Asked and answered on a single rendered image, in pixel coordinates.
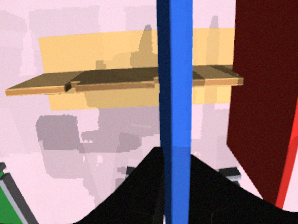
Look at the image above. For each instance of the dark red board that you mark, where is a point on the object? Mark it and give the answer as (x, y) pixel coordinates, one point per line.
(262, 130)

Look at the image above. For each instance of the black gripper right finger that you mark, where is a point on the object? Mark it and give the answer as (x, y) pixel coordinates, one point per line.
(217, 200)

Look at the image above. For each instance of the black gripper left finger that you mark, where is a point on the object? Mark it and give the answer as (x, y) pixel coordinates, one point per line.
(139, 200)

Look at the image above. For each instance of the dark blue board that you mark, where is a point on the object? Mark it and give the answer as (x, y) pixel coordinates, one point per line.
(175, 79)

